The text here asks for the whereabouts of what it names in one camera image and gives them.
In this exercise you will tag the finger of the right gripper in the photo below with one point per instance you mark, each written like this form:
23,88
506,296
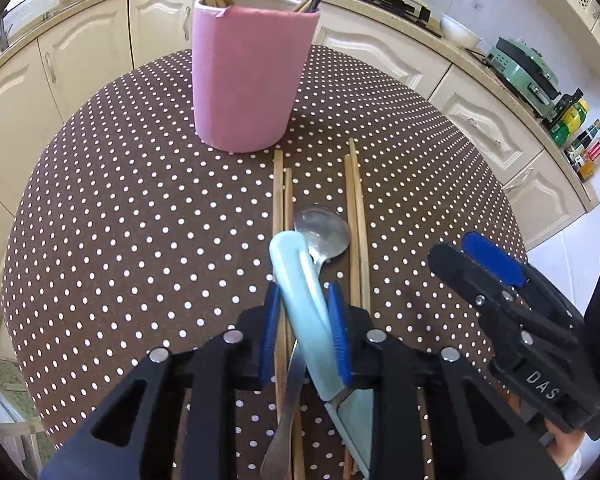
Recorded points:
500,307
495,257

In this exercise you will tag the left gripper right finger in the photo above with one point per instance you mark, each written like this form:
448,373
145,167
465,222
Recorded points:
408,414

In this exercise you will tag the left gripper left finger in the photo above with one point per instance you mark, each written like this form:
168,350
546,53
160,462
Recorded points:
176,411

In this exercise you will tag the metal spoon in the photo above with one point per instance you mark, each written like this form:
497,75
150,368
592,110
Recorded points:
327,237

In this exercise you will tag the light blue handled knife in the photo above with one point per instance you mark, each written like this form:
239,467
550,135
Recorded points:
351,410

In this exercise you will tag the lower kitchen cabinets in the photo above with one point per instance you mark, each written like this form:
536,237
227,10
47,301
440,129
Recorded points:
128,231

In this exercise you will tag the person right hand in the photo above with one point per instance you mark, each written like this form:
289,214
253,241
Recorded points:
564,450

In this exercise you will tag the dark soy sauce bottle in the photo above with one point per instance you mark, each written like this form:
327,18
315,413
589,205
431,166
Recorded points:
581,142

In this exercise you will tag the red orange sauce bottle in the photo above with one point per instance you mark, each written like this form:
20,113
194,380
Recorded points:
591,158

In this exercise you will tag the green yellow bottle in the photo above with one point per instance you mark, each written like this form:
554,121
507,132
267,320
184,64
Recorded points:
572,119

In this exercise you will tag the dark oil bottle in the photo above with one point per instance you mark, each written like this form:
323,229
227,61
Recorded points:
559,108

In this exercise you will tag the green electric cooker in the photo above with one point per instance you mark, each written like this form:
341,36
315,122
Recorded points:
523,70

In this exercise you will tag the brown polka dot tablecloth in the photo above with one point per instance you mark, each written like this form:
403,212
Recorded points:
64,399

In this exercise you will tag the white ceramic bowl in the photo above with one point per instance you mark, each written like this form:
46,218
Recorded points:
458,34

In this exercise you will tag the pink utensil holder cup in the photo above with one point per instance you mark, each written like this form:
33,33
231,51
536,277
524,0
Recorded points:
246,66

